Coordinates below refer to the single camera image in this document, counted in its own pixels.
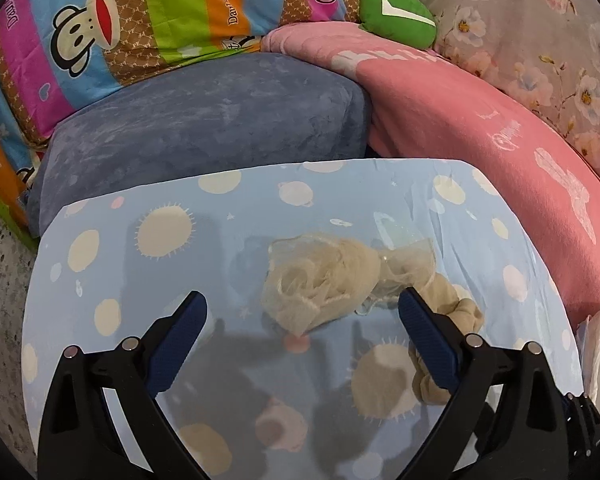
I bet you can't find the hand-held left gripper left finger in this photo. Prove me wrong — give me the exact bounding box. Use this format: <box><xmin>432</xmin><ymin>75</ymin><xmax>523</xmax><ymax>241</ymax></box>
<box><xmin>37</xmin><ymin>290</ymin><xmax>209</xmax><ymax>480</ymax></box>

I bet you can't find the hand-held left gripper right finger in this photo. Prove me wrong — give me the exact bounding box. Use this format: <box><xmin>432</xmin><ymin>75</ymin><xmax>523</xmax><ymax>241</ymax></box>
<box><xmin>397</xmin><ymin>286</ymin><xmax>574</xmax><ymax>480</ymax></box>

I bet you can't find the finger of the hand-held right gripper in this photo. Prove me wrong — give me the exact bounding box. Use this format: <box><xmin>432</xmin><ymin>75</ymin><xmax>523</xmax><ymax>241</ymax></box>
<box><xmin>560</xmin><ymin>392</ymin><xmax>600</xmax><ymax>480</ymax></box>

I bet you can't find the beige knotted stocking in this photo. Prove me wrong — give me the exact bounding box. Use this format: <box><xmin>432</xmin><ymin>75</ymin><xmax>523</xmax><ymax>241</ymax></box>
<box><xmin>410</xmin><ymin>272</ymin><xmax>485</xmax><ymax>405</ymax></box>

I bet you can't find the beige sock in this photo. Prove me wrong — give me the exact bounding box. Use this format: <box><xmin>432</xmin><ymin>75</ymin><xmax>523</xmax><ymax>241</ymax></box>
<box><xmin>260</xmin><ymin>232</ymin><xmax>437</xmax><ymax>335</ymax></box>

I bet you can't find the blue dotted tablecloth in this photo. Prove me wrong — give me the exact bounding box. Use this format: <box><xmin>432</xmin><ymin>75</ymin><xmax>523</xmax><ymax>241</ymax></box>
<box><xmin>20</xmin><ymin>158</ymin><xmax>589</xmax><ymax>480</ymax></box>

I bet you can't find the clear plastic wrapper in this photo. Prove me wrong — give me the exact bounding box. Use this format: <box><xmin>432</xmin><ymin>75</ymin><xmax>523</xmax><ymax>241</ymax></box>
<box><xmin>372</xmin><ymin>211</ymin><xmax>422</xmax><ymax>262</ymax></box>

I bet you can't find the pink blanket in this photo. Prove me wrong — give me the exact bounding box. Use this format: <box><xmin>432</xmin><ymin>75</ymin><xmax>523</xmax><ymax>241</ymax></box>
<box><xmin>262</xmin><ymin>22</ymin><xmax>600</xmax><ymax>327</ymax></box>

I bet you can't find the blue-grey velvet cushion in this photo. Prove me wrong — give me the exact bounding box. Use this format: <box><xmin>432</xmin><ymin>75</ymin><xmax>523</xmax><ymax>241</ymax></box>
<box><xmin>25</xmin><ymin>52</ymin><xmax>374</xmax><ymax>239</ymax></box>

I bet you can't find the grey floral blanket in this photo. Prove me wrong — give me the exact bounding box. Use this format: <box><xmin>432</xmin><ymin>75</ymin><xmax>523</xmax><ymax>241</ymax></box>
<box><xmin>380</xmin><ymin>0</ymin><xmax>600</xmax><ymax>172</ymax></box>

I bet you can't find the green check mark cushion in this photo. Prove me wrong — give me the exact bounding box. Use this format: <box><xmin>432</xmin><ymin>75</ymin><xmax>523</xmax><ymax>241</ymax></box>
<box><xmin>357</xmin><ymin>0</ymin><xmax>439</xmax><ymax>51</ymax></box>

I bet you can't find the striped monkey print blanket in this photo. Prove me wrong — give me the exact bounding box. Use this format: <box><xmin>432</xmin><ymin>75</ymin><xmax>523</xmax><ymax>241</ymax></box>
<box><xmin>0</xmin><ymin>0</ymin><xmax>386</xmax><ymax>239</ymax></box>

